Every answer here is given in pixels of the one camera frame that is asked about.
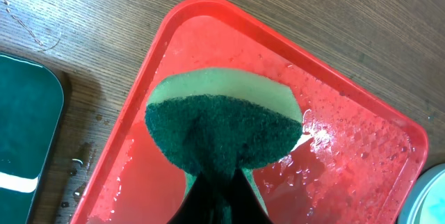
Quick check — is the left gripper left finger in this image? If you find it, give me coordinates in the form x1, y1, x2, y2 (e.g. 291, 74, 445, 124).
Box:
168, 173, 216, 224

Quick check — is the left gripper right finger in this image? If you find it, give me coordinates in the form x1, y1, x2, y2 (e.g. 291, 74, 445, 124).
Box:
231, 169, 272, 224

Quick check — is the green yellow sponge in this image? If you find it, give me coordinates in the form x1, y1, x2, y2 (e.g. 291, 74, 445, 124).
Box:
145, 68, 302, 223

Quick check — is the light blue plate back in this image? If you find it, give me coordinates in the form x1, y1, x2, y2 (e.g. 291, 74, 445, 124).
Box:
396, 163, 444, 224

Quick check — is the red plastic tray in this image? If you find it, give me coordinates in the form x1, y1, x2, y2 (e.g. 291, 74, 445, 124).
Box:
72, 0, 428, 223

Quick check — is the black water basin tray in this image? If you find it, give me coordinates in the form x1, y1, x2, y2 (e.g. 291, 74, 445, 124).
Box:
1, 54, 65, 224

